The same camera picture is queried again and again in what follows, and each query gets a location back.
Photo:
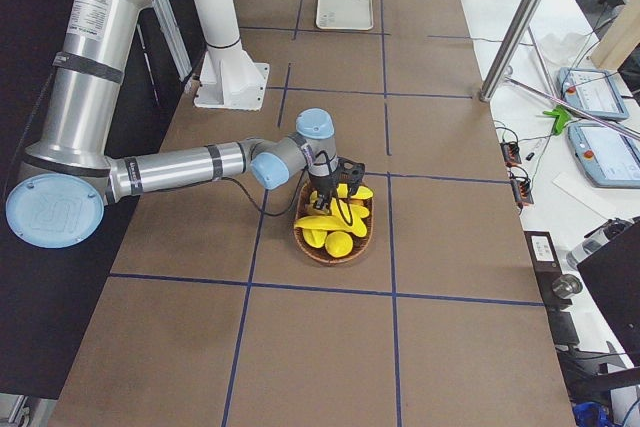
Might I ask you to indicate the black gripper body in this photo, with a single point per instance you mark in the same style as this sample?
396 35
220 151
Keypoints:
324 189

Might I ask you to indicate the yellow banana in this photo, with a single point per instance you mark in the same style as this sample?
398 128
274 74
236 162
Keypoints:
352 218
328 223
360 193

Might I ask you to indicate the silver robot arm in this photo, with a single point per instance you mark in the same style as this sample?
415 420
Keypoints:
66 180

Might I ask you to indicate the brown wicker basket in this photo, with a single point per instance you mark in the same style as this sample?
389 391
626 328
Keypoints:
305 207

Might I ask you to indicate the yellow lemon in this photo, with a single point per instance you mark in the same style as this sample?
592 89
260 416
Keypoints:
338 244

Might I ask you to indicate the white bear-print tray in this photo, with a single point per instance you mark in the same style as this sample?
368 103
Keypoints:
352 15

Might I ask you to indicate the orange black adapter upper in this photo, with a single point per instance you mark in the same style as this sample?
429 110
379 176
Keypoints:
511 153

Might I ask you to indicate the orange black adapter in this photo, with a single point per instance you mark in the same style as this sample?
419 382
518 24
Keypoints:
511 153
521 190

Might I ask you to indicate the orange black adapter lower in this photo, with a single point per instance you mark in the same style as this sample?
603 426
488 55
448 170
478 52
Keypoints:
521 190

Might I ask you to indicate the green plastic clamp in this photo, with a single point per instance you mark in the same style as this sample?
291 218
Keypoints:
561 118

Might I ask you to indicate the upper teach pendant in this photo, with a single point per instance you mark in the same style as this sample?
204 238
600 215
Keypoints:
592 91

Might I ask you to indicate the teach pendant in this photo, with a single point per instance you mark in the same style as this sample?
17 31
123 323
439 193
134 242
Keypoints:
592 91
608 158

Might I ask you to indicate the lower teach pendant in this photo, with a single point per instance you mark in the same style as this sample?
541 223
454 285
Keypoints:
608 158

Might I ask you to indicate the black monitor corner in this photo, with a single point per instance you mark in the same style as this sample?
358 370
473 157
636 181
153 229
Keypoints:
611 275

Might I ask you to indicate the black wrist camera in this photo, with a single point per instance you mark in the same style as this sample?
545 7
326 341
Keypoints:
351 175

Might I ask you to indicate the white camera pole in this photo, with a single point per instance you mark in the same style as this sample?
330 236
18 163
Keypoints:
229 78

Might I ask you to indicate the aluminium frame post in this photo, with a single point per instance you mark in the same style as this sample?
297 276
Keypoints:
520 22

